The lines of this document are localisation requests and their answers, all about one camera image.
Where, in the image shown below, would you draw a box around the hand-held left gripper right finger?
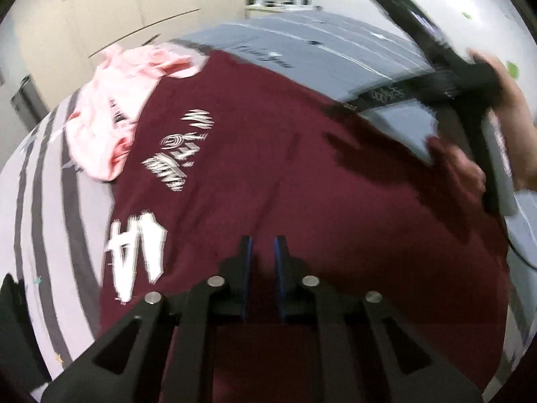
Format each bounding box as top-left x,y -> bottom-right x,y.
274,235 -> 485,403

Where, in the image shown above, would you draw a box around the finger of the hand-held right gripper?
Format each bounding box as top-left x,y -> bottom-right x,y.
338,94 -> 372,114

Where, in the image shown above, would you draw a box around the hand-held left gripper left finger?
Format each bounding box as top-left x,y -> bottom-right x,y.
40,235 -> 254,403

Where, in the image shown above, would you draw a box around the maroon printed shirt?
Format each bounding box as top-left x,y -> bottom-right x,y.
98,48 -> 510,403

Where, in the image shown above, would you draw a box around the person's right forearm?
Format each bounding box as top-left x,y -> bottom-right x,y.
507,145 -> 537,194

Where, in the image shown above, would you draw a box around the person's right hand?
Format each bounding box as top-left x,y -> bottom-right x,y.
468,50 -> 537,149

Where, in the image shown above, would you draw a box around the striped star-print bed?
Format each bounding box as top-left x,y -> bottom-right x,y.
0,8 -> 537,387

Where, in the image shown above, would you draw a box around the white headboard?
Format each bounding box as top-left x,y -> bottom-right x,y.
319,0 -> 537,135

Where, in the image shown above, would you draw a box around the white nightstand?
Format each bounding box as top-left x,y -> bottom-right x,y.
245,3 -> 324,19

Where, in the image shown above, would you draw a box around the pink garment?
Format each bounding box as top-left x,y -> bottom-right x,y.
63,44 -> 210,182

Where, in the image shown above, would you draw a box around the black folded clothing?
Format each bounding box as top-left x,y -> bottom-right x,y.
0,274 -> 52,391

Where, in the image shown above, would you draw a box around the cream wardrobe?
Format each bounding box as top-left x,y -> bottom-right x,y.
0,0 -> 248,105

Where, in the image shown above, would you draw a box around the dark grey suitcase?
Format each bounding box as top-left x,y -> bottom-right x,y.
10,73 -> 49,133

